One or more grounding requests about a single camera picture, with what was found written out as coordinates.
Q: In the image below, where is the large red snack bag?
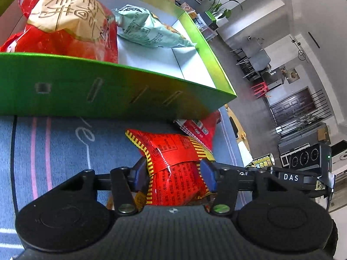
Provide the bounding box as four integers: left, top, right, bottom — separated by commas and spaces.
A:
0, 0, 119, 64

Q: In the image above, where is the green lidded box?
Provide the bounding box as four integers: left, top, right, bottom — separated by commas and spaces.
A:
205, 11, 219, 30

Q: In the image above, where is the pale green snack bag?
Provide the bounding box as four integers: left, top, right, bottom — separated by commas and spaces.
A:
112, 5, 198, 49

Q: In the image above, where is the yellow shopping bag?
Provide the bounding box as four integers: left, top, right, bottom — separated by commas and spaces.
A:
179, 2, 196, 18

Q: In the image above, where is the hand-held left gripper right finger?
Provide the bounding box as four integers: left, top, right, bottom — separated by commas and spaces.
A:
200, 159, 273, 215

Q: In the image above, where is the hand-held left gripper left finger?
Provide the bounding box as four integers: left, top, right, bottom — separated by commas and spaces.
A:
65, 156, 149, 215

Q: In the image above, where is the large leaf plant white pot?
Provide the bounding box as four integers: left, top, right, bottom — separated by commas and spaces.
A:
205, 0, 242, 28

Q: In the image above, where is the dark wooden door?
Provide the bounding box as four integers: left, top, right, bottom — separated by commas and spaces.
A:
270, 87, 317, 127

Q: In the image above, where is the red plastic stool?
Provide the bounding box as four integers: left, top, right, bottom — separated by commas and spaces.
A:
252, 82, 269, 98

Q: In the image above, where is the clear plastic storage box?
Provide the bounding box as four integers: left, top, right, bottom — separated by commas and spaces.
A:
194, 13, 217, 42

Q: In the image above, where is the black yellow drink can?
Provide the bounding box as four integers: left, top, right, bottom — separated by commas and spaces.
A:
245, 153, 275, 169

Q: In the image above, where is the blue striped blanket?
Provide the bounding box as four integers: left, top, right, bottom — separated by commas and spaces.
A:
0, 108, 254, 252

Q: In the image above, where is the green cardboard box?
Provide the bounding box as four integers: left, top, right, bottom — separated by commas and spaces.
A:
0, 0, 237, 121

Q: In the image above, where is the grey dining chair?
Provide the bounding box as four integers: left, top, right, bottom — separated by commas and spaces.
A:
230, 36, 272, 81

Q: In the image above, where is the wooden round table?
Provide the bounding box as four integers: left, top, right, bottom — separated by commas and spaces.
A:
224, 104, 254, 167

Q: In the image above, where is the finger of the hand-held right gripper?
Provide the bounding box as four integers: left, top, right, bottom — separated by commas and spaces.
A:
214, 162, 269, 176

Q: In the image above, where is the red yellow striped snack packet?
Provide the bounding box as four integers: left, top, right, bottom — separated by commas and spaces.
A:
125, 129, 216, 207

